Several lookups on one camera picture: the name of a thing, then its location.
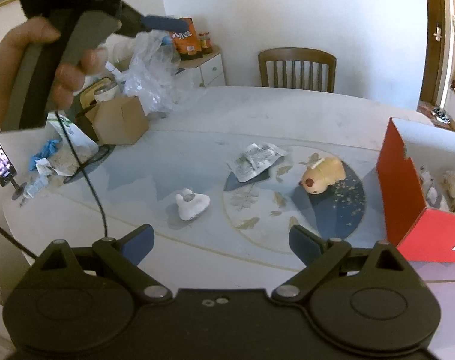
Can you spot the blue white sock bundle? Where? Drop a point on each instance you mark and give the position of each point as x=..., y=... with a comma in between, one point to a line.
x=433, y=193

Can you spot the dark sneakers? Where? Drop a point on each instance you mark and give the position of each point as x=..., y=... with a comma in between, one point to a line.
x=441, y=115

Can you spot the white ceramic figurine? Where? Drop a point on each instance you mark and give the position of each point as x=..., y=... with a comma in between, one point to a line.
x=190, y=204

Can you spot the brown wooden chair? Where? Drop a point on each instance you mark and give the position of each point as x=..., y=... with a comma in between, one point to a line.
x=297, y=68

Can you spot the printed silver foil wrapper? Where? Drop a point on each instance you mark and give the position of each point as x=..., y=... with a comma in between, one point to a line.
x=254, y=160

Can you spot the blue glove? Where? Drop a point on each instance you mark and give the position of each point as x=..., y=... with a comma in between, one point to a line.
x=49, y=148

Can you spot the yellow pig plush toy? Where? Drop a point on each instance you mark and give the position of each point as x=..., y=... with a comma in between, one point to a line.
x=322, y=174

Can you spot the white drawer cabinet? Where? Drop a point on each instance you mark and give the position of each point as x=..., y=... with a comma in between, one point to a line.
x=207, y=71

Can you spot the orange snack bag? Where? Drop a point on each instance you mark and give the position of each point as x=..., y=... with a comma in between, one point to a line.
x=187, y=43

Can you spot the brown door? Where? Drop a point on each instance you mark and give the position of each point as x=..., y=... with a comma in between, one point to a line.
x=434, y=51

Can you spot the smartphone on stand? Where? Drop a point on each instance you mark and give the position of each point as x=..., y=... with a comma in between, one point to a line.
x=7, y=175

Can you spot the person's left hand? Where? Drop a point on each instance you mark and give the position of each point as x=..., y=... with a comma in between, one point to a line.
x=69, y=79

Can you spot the red white cardboard box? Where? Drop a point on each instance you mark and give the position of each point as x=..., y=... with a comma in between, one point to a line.
x=420, y=232

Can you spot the clear plastic bag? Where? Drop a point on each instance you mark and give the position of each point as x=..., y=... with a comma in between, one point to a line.
x=152, y=63

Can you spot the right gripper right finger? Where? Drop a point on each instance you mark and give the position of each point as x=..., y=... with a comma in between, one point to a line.
x=321, y=258

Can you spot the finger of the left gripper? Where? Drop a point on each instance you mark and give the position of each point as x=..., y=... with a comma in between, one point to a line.
x=163, y=23

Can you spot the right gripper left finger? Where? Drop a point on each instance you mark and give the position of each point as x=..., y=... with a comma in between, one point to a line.
x=120, y=259

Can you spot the brown cardboard box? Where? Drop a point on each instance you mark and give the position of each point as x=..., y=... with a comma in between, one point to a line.
x=119, y=121

